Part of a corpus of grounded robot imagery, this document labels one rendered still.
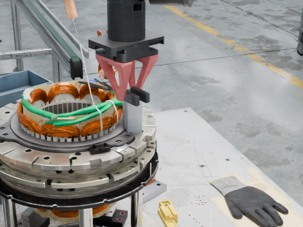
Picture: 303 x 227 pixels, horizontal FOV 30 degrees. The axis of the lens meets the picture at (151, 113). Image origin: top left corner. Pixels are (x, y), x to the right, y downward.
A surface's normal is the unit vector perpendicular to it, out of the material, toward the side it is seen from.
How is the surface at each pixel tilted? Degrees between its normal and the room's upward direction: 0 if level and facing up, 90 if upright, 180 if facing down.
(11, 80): 90
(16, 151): 0
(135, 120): 90
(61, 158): 0
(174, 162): 0
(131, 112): 90
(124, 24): 89
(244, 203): 10
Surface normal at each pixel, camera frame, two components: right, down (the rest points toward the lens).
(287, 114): 0.01, -0.91
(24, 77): 0.66, 0.32
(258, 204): -0.03, -0.80
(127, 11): 0.07, 0.40
